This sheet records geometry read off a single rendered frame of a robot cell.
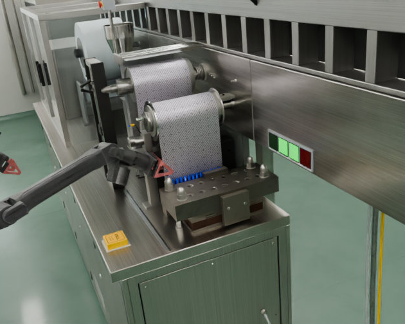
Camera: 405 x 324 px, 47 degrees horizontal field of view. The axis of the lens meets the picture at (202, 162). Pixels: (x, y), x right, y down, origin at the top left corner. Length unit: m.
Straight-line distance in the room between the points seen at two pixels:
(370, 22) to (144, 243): 0.98
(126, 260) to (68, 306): 1.43
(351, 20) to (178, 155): 0.80
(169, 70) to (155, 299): 0.87
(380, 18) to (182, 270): 0.98
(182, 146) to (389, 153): 0.79
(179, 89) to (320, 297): 1.47
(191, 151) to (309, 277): 1.43
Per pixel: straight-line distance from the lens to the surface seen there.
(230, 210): 1.62
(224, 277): 1.69
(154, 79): 1.86
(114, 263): 1.55
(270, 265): 1.77
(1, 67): 7.13
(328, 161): 1.36
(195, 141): 1.71
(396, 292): 2.87
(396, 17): 1.11
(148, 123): 1.66
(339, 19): 1.24
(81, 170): 1.53
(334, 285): 2.86
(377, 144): 1.19
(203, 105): 1.70
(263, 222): 1.67
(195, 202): 1.57
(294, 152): 1.48
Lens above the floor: 1.74
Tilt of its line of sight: 23 degrees down
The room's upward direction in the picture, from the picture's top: 6 degrees counter-clockwise
